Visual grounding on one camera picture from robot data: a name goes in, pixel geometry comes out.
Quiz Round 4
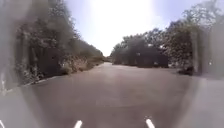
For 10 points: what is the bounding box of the grey asphalt road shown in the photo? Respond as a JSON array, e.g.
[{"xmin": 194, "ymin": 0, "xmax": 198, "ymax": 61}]
[{"xmin": 0, "ymin": 61, "xmax": 224, "ymax": 128}]

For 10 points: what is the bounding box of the dry brush verge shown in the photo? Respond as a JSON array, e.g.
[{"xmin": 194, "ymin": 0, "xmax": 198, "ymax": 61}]
[{"xmin": 59, "ymin": 55, "xmax": 106, "ymax": 75}]

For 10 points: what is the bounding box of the row of trees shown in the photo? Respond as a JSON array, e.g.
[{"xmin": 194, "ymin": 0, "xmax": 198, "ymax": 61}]
[
  {"xmin": 0, "ymin": 0, "xmax": 105, "ymax": 88},
  {"xmin": 109, "ymin": 0, "xmax": 224, "ymax": 77}
]

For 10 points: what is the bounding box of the robot's own part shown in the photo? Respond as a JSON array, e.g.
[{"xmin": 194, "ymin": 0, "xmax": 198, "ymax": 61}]
[
  {"xmin": 73, "ymin": 119, "xmax": 83, "ymax": 128},
  {"xmin": 145, "ymin": 118, "xmax": 156, "ymax": 128}
]

